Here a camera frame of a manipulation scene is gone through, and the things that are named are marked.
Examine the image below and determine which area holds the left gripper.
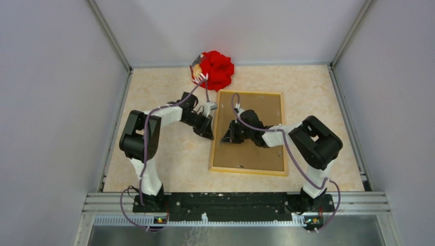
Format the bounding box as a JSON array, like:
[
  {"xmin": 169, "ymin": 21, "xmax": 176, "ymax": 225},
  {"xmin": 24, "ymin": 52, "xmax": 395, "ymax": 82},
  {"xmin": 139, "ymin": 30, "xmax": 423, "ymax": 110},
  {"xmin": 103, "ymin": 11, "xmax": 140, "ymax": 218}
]
[{"xmin": 182, "ymin": 111, "xmax": 213, "ymax": 140}]

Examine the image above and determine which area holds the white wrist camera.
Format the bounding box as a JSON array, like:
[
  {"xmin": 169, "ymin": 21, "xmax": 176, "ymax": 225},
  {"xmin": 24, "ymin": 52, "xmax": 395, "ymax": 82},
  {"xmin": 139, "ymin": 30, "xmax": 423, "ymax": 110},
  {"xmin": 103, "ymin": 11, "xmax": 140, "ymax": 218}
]
[
  {"xmin": 234, "ymin": 107, "xmax": 245, "ymax": 117},
  {"xmin": 203, "ymin": 101, "xmax": 218, "ymax": 116}
]

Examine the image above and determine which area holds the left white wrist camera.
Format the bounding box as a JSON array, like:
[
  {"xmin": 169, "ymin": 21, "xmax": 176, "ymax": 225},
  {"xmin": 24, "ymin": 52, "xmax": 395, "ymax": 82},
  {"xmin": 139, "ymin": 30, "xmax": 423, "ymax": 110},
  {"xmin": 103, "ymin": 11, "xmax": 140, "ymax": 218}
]
[{"xmin": 203, "ymin": 101, "xmax": 218, "ymax": 116}]

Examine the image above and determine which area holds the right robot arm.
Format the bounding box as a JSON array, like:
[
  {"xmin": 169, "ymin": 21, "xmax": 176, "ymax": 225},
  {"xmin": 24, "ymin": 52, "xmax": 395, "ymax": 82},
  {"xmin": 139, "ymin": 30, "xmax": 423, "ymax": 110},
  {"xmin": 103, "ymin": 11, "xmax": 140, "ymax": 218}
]
[{"xmin": 221, "ymin": 110, "xmax": 343, "ymax": 211}]

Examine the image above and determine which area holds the brown cardboard backing board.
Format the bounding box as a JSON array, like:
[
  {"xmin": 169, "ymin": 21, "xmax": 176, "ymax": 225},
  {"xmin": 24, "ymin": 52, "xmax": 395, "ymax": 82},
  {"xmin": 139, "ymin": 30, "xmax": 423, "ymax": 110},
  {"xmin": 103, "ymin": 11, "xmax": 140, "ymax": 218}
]
[{"xmin": 209, "ymin": 90, "xmax": 288, "ymax": 176}]

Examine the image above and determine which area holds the aluminium front rail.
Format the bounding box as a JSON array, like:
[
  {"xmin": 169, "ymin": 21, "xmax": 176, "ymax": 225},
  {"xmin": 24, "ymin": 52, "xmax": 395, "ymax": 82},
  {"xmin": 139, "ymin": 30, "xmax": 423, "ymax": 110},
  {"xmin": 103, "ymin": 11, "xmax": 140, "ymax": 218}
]
[{"xmin": 75, "ymin": 191, "xmax": 403, "ymax": 245}]

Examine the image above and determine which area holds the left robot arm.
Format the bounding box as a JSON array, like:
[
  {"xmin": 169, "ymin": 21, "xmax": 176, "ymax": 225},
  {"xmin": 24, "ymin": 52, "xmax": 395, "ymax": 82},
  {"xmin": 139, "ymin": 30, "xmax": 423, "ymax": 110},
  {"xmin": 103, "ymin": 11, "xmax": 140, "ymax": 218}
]
[{"xmin": 119, "ymin": 92, "xmax": 217, "ymax": 212}]

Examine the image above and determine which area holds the red crumpled cloth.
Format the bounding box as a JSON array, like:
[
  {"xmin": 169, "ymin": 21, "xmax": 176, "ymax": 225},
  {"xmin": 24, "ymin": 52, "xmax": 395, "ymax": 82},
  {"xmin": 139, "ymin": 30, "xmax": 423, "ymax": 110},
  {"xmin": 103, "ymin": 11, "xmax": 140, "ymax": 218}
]
[{"xmin": 189, "ymin": 50, "xmax": 235, "ymax": 92}]

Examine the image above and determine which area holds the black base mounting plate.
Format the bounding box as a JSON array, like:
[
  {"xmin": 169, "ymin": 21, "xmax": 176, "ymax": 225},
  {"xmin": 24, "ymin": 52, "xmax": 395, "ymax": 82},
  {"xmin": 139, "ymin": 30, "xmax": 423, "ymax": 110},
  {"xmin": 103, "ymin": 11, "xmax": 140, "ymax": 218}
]
[{"xmin": 132, "ymin": 192, "xmax": 335, "ymax": 222}]

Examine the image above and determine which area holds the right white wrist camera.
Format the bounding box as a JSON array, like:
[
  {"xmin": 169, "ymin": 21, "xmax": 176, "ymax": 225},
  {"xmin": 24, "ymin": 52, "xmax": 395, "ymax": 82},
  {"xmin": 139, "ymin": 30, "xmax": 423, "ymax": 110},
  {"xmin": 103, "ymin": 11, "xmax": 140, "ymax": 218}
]
[{"xmin": 234, "ymin": 107, "xmax": 245, "ymax": 117}]

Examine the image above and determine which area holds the yellow wooden picture frame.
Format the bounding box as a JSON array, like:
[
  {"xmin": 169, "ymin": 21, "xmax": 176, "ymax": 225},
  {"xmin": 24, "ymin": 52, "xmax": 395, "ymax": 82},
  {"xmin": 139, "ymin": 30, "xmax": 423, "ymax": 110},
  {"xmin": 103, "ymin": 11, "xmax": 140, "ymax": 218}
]
[{"xmin": 209, "ymin": 90, "xmax": 289, "ymax": 176}]

